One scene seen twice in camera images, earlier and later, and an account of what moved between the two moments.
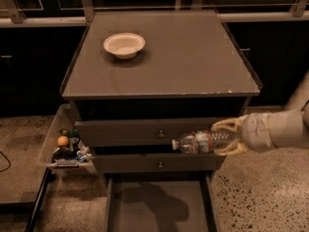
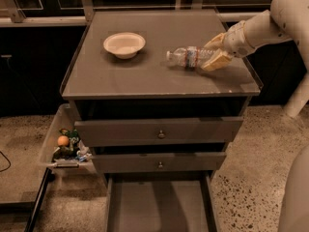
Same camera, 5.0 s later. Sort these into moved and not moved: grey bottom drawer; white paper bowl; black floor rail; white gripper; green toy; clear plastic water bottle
Moved: white gripper; clear plastic water bottle
Not moved: green toy; white paper bowl; black floor rail; grey bottom drawer
